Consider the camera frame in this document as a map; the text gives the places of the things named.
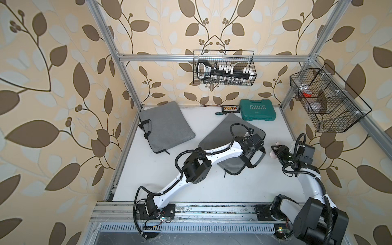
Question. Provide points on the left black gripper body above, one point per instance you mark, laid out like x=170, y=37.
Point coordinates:
x=252, y=151

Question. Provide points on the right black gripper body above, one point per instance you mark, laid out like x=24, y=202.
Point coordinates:
x=286, y=157

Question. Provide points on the grey laptop bag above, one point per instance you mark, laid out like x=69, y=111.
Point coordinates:
x=165, y=127
x=226, y=134

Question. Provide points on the pink computer mouse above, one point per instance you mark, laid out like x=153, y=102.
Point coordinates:
x=272, y=153

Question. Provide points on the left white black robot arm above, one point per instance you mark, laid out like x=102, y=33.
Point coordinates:
x=193, y=166

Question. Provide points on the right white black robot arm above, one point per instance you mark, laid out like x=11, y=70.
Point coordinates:
x=318, y=221

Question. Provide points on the green plastic tool case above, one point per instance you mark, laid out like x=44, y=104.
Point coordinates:
x=257, y=110

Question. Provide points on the black screwdriver bit set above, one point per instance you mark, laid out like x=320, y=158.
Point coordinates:
x=225, y=109

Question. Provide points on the red item in basket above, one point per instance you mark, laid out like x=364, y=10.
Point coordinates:
x=306, y=92

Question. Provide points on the right black wire basket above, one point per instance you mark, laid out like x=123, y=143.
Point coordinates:
x=336, y=105

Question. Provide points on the black wire basket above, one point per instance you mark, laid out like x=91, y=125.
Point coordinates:
x=336, y=105
x=239, y=59

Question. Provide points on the back black wire basket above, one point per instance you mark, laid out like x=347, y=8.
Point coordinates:
x=239, y=59

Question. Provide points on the black socket holder rail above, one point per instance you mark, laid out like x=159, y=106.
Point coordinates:
x=205, y=70

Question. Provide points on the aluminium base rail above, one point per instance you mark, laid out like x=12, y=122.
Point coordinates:
x=188, y=217

